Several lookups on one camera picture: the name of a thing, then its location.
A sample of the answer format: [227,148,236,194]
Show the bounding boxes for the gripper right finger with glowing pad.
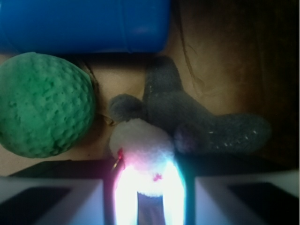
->
[164,161,300,225]

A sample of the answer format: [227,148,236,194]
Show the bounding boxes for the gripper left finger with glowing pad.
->
[0,177,137,225]

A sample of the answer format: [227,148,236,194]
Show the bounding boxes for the gray plush mouse toy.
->
[108,56,271,197]

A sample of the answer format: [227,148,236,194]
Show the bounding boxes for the green knitted ball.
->
[0,52,96,158]

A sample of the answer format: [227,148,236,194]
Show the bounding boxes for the brown paper bag tray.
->
[0,0,300,176]

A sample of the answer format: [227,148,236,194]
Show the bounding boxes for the blue plastic bottle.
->
[0,0,171,55]

